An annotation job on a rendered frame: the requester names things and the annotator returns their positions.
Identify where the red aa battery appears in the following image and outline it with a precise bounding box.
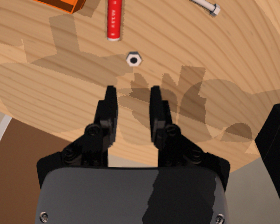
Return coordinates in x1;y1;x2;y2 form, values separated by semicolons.
107;0;122;41

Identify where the orange three-compartment bin rack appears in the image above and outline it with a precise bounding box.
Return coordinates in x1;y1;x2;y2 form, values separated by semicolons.
34;0;86;14

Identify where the silver hex nut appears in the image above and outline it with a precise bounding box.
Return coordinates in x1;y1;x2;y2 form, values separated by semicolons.
126;52;141;66

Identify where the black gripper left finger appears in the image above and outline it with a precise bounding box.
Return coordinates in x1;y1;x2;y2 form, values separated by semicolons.
36;86;118;189

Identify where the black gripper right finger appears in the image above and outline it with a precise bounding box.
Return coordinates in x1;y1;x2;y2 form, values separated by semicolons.
149;86;230;192

